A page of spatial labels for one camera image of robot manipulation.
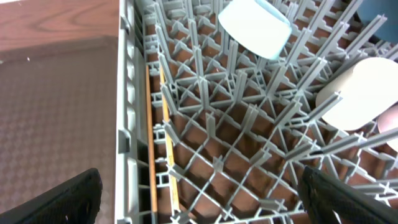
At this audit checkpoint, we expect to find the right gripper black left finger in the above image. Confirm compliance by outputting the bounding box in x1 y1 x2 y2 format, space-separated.
1 168 103 224

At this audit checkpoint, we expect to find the cream white cup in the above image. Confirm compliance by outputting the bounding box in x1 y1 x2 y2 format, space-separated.
316 57 397 131

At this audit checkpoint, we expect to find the pink cup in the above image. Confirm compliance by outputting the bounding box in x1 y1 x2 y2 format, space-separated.
377 105 397 133

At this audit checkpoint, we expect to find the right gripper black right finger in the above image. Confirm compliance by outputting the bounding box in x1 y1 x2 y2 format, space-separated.
298 166 397 224

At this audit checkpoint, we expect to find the brown serving tray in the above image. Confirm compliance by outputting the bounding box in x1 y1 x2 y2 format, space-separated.
1 36 118 223

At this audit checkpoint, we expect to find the grey plastic dishwasher rack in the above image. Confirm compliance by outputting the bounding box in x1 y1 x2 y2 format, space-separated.
113 0 397 223

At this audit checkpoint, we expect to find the wooden chopstick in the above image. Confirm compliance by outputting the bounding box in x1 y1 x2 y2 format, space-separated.
159 67 180 215
146 66 158 215

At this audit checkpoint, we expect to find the light blue small bowl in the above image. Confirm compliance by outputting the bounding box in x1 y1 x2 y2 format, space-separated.
218 0 292 60

